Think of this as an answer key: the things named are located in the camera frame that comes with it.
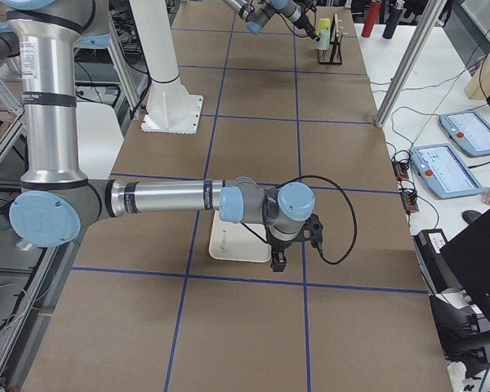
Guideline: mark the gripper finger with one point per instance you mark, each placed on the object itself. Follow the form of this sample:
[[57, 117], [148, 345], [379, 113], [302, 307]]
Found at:
[[282, 262], [274, 264], [312, 34]]

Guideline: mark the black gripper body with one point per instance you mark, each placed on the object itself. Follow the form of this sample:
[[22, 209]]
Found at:
[[278, 246], [305, 25]]

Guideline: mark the green cup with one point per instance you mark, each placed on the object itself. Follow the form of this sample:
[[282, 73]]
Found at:
[[323, 43]]

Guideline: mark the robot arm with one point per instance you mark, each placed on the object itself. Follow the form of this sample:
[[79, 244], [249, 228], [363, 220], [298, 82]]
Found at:
[[294, 12], [67, 187]]

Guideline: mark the yellow cup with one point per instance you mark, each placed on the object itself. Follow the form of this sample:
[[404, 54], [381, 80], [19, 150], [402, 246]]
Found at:
[[324, 28]]

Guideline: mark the cream rabbit tray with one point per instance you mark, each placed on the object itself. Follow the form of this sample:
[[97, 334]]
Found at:
[[234, 242]]

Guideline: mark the red bottle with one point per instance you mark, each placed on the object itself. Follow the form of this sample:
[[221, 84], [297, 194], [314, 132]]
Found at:
[[370, 19]]

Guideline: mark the black bottle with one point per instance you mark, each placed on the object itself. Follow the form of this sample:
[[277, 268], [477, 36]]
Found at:
[[395, 12]]

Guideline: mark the near teach pendant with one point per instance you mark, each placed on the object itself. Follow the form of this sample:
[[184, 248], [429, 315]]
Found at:
[[444, 172]]

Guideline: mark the teach pendant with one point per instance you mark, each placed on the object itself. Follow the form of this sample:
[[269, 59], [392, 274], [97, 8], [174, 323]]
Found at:
[[469, 130], [444, 172]]

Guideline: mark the far teach pendant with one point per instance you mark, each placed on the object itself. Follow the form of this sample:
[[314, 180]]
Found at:
[[469, 130]]

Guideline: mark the black computer mouse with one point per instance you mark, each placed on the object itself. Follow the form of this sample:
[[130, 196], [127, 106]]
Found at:
[[470, 216]]

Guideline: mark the black wire cup rack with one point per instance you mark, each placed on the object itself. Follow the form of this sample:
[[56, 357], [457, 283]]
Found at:
[[333, 55]]

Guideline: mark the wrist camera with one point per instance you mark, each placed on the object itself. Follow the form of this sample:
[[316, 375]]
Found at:
[[313, 232]]

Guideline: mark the aluminium frame post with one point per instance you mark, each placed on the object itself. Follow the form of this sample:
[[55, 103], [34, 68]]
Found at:
[[421, 33]]

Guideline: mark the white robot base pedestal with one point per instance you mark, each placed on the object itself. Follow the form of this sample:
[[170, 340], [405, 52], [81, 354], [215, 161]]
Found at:
[[169, 108]]

